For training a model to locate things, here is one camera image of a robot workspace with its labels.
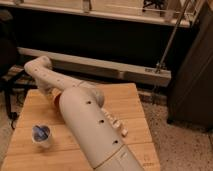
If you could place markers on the white plastic bottle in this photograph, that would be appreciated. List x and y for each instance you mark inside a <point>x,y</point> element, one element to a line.
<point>116,123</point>

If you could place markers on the clear cup with blue item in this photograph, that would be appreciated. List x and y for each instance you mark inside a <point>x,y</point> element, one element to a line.
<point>41,136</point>

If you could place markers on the white baseboard beam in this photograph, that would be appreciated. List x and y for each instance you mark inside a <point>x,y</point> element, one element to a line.
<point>140,74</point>

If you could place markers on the wooden shelf rail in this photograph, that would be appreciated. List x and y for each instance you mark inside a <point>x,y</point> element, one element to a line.
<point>127,10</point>

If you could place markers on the orange ceramic bowl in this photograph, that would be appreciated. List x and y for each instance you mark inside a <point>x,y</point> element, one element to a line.
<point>56,96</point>

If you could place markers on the black chair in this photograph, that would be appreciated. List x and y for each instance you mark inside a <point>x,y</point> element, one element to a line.
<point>9,56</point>

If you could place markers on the metal pole stand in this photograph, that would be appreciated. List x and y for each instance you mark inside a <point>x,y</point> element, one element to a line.
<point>160,64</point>

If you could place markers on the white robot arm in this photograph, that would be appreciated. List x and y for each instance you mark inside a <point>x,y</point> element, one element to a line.
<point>80,105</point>

